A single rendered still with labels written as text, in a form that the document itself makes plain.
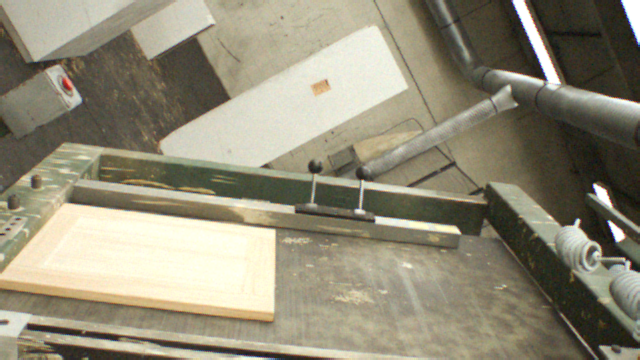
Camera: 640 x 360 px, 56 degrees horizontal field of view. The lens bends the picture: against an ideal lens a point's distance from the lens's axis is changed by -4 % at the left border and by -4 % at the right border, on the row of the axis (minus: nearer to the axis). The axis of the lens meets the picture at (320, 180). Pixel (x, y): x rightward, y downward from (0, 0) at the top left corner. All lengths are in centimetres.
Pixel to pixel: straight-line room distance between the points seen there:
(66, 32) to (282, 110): 201
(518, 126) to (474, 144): 75
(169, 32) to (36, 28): 266
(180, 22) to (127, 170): 472
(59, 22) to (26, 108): 220
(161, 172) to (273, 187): 31
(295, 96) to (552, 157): 609
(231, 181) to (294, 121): 346
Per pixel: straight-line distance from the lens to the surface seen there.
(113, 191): 154
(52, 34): 394
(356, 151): 730
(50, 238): 134
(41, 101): 173
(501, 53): 996
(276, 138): 521
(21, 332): 95
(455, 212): 184
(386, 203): 178
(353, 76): 515
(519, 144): 1023
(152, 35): 649
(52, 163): 168
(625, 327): 122
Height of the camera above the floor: 157
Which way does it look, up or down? 6 degrees down
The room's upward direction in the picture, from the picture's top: 62 degrees clockwise
